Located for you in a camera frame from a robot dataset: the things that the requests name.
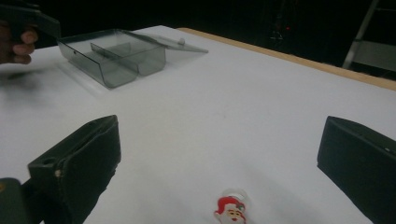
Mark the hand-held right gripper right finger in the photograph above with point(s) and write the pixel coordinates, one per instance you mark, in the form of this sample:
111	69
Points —
361	165

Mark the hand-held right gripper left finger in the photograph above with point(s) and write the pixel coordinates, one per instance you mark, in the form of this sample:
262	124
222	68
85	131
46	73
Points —
82	161

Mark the metal stand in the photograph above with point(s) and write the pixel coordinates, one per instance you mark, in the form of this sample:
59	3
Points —
367	40

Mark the clear grey plastic box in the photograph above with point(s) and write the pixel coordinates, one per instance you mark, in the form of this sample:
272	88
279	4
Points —
120	57

